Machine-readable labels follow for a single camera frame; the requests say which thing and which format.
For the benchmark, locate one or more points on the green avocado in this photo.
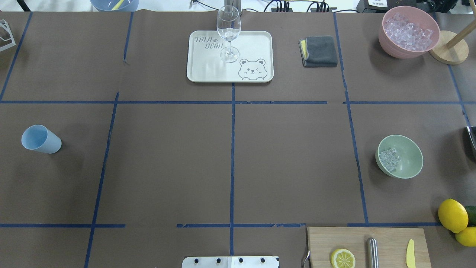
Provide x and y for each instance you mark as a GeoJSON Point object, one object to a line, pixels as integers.
{"type": "Point", "coordinates": [471, 211]}

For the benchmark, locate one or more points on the ice cubes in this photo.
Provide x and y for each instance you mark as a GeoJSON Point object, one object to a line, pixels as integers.
{"type": "Point", "coordinates": [389, 159]}

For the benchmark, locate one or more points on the wooden stand with round base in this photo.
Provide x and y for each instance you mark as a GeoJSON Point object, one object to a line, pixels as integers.
{"type": "Point", "coordinates": [451, 48]}

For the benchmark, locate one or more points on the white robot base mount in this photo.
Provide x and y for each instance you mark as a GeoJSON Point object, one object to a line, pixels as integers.
{"type": "Point", "coordinates": [231, 262]}

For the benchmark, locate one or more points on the grey folded cloth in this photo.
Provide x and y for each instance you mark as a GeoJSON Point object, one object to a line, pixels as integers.
{"type": "Point", "coordinates": [318, 51]}

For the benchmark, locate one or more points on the white wire cup rack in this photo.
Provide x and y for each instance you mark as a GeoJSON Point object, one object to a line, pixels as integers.
{"type": "Point", "coordinates": [7, 40]}

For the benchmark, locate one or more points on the pink bowl with ice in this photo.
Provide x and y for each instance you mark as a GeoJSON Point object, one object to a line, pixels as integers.
{"type": "Point", "coordinates": [408, 32]}

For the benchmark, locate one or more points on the steel cylindrical handle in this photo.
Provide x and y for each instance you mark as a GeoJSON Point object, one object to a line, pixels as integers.
{"type": "Point", "coordinates": [372, 253]}

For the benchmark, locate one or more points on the white bear tray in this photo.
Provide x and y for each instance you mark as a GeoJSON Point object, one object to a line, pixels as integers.
{"type": "Point", "coordinates": [255, 63]}

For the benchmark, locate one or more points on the blue bowl with fork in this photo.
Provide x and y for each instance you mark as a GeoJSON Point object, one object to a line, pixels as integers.
{"type": "Point", "coordinates": [106, 5]}

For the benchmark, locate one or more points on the steel ice scoop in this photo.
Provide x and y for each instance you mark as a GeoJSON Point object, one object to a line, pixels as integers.
{"type": "Point", "coordinates": [471, 133]}

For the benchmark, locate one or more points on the light green bowl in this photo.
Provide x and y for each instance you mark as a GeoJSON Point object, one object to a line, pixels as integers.
{"type": "Point", "coordinates": [411, 156]}

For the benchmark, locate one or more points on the whole yellow lemon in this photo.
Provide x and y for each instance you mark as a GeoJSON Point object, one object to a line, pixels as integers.
{"type": "Point", "coordinates": [453, 216]}

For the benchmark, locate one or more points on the clear wine glass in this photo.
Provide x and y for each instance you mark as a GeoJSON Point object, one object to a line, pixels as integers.
{"type": "Point", "coordinates": [228, 26]}

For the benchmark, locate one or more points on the light blue plastic cup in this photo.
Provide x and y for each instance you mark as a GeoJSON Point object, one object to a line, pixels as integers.
{"type": "Point", "coordinates": [39, 138]}

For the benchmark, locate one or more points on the yellow plastic knife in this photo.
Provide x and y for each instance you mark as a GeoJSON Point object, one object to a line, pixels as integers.
{"type": "Point", "coordinates": [410, 254]}

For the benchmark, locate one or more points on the half lemon slice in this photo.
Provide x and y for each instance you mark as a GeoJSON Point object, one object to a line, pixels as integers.
{"type": "Point", "coordinates": [342, 258]}

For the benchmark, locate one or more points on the wooden cutting board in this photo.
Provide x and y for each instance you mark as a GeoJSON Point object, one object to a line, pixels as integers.
{"type": "Point", "coordinates": [391, 245]}

